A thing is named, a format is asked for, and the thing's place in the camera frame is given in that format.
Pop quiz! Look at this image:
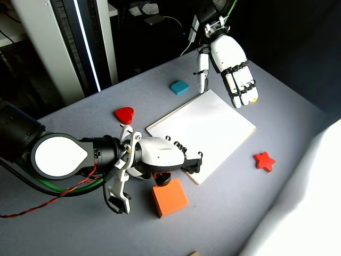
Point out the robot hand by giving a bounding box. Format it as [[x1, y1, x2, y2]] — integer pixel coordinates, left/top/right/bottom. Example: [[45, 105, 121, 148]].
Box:
[[193, 34, 259, 109], [127, 135, 204, 181]]

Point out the orange black utility knife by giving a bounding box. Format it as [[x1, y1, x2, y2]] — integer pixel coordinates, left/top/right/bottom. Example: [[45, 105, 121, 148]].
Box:
[[153, 172, 172, 187]]

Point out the orange square block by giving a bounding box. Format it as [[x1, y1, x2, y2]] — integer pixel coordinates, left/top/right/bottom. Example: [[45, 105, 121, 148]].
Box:
[[151, 178, 190, 219]]

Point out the white square board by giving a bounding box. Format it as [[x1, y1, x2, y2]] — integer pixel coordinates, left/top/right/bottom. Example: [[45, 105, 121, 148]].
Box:
[[145, 89, 257, 186]]

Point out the red heart block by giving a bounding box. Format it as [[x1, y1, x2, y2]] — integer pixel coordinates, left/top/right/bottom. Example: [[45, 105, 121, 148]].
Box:
[[115, 107, 135, 125]]

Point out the blue block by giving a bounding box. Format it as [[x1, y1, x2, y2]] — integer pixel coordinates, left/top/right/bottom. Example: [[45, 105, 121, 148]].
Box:
[[169, 79, 190, 96]]

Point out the grey flat box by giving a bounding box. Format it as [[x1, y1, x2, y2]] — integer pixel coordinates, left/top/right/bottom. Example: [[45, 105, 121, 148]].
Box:
[[144, 14, 166, 26]]

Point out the red star block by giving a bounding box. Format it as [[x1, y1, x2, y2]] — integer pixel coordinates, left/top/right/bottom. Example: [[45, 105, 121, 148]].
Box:
[[253, 151, 277, 173]]

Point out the grey table cloth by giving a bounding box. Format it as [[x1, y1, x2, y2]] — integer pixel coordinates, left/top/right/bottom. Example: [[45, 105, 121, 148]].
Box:
[[0, 50, 328, 256]]

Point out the white robot body column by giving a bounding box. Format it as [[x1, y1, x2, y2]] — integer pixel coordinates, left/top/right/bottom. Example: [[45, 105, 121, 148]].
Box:
[[10, 0, 119, 103]]

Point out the large blurred white surface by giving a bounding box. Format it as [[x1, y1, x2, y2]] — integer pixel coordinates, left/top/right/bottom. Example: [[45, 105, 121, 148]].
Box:
[[238, 117, 341, 256]]

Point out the pale side desk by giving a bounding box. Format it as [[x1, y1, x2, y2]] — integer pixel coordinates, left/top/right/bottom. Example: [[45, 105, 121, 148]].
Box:
[[0, 10, 27, 48]]

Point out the white cable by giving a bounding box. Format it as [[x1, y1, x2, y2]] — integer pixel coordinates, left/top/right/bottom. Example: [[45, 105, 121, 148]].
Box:
[[180, 39, 193, 56], [162, 15, 185, 30]]

